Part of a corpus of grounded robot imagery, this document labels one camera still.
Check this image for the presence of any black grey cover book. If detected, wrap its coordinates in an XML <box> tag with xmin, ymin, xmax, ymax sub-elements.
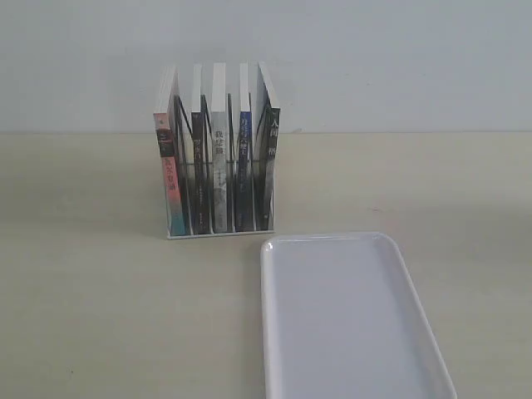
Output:
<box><xmin>255</xmin><ymin>62</ymin><xmax>281</xmax><ymax>230</ymax></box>

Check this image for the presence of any white rectangular tray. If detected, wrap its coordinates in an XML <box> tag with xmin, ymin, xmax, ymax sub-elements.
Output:
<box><xmin>260</xmin><ymin>232</ymin><xmax>456</xmax><ymax>398</ymax></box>

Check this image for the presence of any blue moon cover book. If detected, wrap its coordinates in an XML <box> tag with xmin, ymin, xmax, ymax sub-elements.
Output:
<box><xmin>235</xmin><ymin>63</ymin><xmax>252</xmax><ymax>231</ymax></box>

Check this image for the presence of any white wire book rack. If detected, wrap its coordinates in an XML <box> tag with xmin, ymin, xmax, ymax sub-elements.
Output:
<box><xmin>166</xmin><ymin>95</ymin><xmax>275</xmax><ymax>239</ymax></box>

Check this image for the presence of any pink and teal book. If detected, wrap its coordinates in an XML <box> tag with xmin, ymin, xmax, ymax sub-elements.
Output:
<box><xmin>153</xmin><ymin>65</ymin><xmax>187</xmax><ymax>237</ymax></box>

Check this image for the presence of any dark brown thin book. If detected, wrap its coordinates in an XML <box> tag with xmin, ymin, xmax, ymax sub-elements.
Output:
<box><xmin>191</xmin><ymin>64</ymin><xmax>209</xmax><ymax>234</ymax></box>

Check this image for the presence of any grey white book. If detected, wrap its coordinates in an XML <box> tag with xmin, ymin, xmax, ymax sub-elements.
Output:
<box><xmin>210</xmin><ymin>62</ymin><xmax>228</xmax><ymax>233</ymax></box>

